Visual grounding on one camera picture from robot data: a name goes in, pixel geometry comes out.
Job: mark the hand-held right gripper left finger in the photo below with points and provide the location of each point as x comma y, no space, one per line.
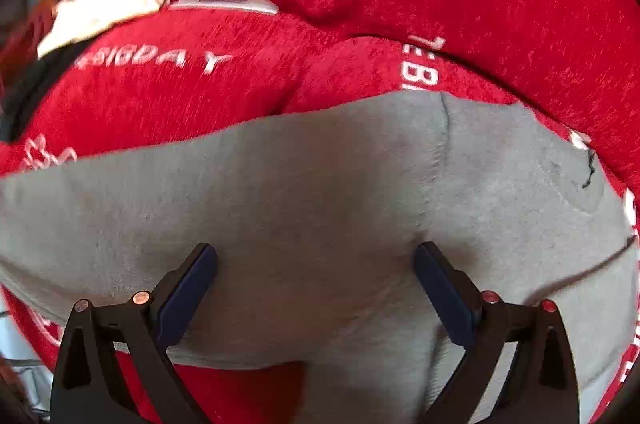
187,296

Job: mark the cream cloth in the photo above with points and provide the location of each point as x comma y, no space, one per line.
85,21

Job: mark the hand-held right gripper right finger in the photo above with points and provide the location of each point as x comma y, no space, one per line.
442,296

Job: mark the grey small garment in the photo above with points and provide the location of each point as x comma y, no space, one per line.
320,184

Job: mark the dark cloth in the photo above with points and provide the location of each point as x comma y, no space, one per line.
30,86

